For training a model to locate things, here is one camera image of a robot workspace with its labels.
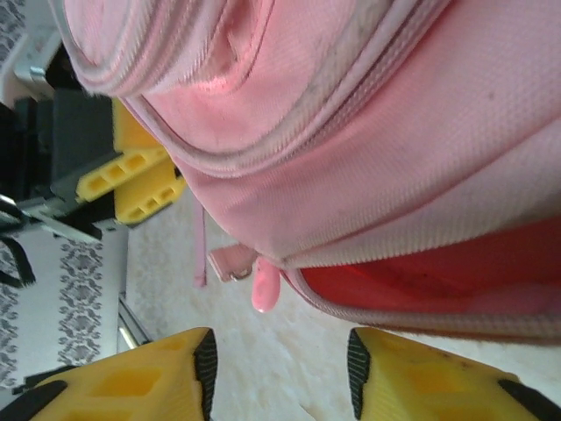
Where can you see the pink school backpack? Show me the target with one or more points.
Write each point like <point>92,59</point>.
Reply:
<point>350,153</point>

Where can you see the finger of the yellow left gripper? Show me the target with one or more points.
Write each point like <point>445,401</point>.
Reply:
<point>153,204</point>
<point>127,169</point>

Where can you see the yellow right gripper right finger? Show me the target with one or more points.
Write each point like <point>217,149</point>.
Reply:
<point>438,381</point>

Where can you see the aluminium frame post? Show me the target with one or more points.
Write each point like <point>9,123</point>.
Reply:
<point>52,221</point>

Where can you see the aluminium frame side rail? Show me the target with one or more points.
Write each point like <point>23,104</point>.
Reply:
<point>133,322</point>

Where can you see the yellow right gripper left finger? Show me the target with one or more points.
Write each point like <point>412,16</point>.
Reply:
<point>131,381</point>

